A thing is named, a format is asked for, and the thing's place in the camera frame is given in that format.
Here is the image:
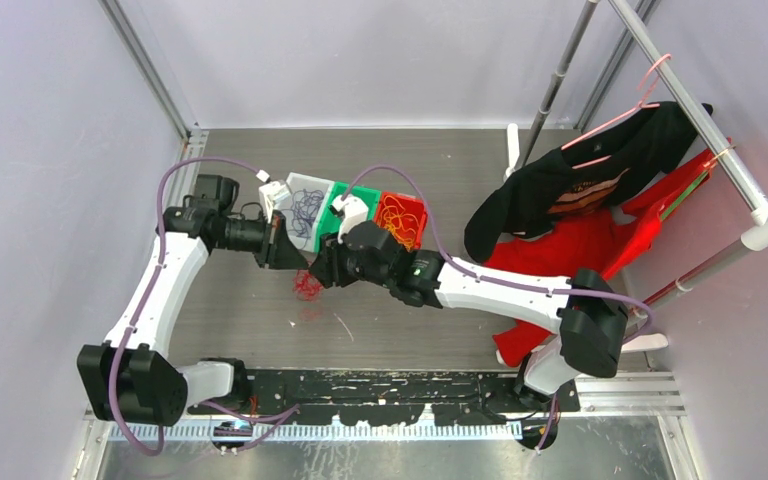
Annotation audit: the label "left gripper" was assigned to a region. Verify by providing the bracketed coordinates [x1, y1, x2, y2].
[215, 208, 309, 270]

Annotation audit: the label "red thin cable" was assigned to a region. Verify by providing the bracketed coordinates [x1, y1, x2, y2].
[291, 268, 326, 303]

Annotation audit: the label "purple thin cable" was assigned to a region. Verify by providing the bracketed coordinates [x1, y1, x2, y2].
[288, 188, 327, 241]

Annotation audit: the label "yellow thin cable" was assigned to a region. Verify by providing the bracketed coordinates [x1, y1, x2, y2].
[379, 195, 425, 252]

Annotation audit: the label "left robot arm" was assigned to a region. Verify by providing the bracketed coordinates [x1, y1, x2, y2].
[77, 175, 307, 427]

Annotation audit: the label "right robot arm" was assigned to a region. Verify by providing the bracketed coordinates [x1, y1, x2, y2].
[309, 221, 629, 411]

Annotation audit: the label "green plastic bin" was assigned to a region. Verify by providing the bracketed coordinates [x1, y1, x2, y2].
[313, 181, 384, 256]

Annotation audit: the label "white plastic bin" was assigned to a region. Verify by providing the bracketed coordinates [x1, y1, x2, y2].
[276, 172, 335, 253]

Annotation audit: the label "red plastic bin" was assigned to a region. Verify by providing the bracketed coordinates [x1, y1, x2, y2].
[373, 192, 428, 250]

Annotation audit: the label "black t-shirt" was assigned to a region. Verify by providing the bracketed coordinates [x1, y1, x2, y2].
[463, 101, 698, 262]

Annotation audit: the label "red t-shirt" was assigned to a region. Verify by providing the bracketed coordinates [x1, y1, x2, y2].
[483, 145, 734, 367]

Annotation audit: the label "pink clothes hanger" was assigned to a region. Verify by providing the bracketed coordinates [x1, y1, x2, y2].
[561, 53, 672, 170]

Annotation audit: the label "green clothes hanger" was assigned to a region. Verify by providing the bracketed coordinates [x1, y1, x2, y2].
[659, 168, 712, 222]

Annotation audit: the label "metal clothes rack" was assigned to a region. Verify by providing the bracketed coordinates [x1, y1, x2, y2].
[495, 0, 768, 367]

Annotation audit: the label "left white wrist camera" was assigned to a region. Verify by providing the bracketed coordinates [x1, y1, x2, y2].
[256, 169, 292, 222]

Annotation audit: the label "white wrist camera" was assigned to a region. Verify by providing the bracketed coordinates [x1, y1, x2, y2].
[256, 169, 292, 222]
[329, 192, 369, 244]

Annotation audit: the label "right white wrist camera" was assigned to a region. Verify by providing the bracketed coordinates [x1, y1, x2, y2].
[329, 192, 369, 244]

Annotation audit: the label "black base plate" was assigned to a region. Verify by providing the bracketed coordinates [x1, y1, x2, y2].
[217, 369, 549, 427]

